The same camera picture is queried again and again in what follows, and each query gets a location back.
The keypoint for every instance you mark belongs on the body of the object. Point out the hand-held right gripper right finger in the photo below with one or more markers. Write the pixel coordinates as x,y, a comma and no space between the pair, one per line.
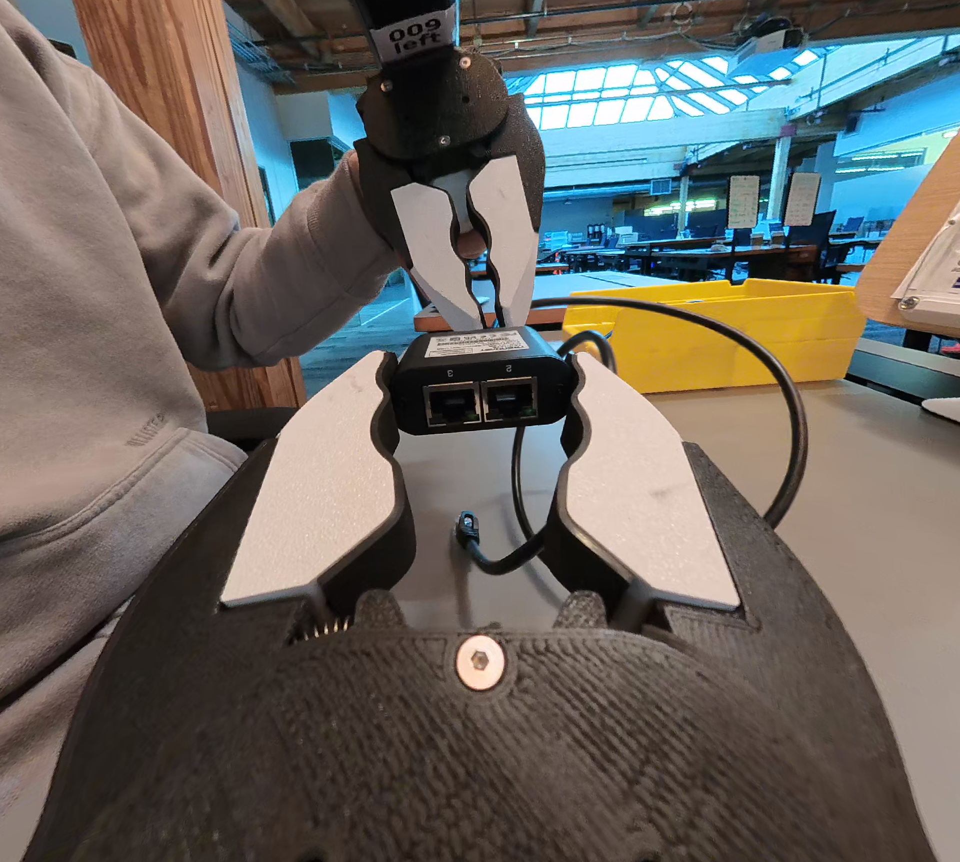
637,495

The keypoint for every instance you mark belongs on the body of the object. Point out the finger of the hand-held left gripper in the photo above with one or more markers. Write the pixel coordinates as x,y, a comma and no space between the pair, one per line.
427,232
510,225

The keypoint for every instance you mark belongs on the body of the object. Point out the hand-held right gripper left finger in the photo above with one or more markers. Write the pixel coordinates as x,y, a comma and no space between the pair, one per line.
322,487

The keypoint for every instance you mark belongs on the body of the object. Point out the black network adapter box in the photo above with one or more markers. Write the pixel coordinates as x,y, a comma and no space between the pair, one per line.
480,367

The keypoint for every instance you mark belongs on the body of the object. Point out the person's left forearm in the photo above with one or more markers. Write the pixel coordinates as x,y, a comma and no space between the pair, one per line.
300,262

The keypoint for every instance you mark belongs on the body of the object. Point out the grey desk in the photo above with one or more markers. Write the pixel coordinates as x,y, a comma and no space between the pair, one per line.
862,540

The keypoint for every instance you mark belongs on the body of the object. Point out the person's left hand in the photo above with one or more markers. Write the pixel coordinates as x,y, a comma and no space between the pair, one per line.
472,246

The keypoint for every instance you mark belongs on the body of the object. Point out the yellow plastic bin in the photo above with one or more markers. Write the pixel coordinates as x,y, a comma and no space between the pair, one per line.
712,330

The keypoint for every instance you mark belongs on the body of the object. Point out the row of office desks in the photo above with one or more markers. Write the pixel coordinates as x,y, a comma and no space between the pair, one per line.
712,258

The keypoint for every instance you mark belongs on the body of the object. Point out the white whiteboard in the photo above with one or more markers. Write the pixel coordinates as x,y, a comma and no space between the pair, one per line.
802,199
743,201

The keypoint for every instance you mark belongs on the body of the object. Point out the person's grey hoodie torso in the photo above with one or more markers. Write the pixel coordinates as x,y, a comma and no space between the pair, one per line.
82,352

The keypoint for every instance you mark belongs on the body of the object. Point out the wooden pillar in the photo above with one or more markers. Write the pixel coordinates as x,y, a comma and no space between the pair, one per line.
157,37

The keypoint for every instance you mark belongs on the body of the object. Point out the ceiling projector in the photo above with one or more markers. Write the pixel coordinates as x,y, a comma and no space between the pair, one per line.
772,37

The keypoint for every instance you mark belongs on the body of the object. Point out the wooden document board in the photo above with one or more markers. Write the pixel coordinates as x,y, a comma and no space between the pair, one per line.
900,232

